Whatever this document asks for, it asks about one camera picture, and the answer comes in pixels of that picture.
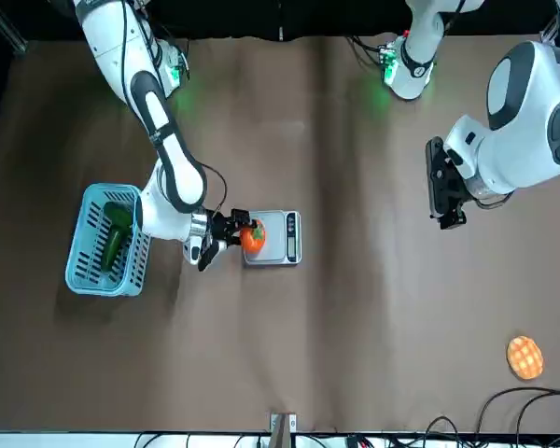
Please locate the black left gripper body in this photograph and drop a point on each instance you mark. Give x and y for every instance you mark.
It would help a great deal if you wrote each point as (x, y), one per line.
(455, 191)

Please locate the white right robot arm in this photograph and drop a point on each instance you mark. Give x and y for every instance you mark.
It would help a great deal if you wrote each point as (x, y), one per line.
(158, 116)

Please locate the green cucumber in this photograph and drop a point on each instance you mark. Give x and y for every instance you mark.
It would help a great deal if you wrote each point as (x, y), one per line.
(112, 249)

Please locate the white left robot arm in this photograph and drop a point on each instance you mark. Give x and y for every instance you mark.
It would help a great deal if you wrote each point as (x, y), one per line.
(518, 154)

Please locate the orange-red tomato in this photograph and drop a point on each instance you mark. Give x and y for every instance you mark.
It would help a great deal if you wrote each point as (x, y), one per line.
(252, 240)

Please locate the light blue plastic basket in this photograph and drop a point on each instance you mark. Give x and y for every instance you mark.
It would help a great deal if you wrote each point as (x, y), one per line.
(98, 284)

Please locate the silver digital kitchen scale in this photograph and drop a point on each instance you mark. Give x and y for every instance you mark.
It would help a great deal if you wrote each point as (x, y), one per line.
(273, 233)

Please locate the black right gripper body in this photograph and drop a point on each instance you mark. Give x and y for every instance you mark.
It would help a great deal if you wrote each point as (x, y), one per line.
(219, 228)

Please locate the dark green vegetable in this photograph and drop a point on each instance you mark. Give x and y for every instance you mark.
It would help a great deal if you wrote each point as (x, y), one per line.
(117, 215)

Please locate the aluminium profile post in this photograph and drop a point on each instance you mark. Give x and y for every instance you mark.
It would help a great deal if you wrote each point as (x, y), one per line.
(282, 429)

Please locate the aluminium frame rail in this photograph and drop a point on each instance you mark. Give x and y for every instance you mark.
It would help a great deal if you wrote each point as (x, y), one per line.
(9, 35)
(548, 35)

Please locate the round golden waffle bread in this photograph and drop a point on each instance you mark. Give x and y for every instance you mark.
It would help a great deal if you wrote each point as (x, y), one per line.
(525, 358)

